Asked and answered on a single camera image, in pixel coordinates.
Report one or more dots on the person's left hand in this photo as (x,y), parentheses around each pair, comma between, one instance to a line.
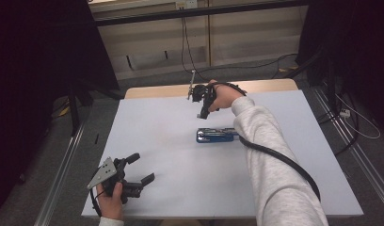
(111,204)

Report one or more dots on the blue case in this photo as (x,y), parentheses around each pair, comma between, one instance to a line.
(215,135)

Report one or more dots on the black horizontal bar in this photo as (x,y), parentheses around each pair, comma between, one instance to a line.
(196,12)

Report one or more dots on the white power strip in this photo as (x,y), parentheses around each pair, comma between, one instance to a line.
(345,113)

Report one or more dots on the black stand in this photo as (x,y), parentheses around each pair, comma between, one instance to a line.
(318,69)
(75,103)

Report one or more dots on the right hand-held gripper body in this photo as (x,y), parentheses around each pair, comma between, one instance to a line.
(199,92)

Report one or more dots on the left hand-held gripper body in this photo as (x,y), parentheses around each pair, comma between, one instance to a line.
(107,171)

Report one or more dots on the yellow floor tape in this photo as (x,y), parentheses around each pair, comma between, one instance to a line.
(65,111)
(289,69)

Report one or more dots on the small black floor object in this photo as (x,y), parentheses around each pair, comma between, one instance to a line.
(96,139)

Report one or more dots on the white table cover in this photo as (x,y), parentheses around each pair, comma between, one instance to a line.
(168,163)

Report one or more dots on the white wall socket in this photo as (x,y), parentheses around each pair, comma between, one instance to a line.
(186,3)

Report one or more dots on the aluminium floor rail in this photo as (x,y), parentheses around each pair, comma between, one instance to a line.
(353,147)
(60,175)

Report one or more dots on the person's right hand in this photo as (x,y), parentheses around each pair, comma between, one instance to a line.
(226,97)

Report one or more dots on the black curtain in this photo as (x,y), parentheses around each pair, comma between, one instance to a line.
(39,62)
(353,47)

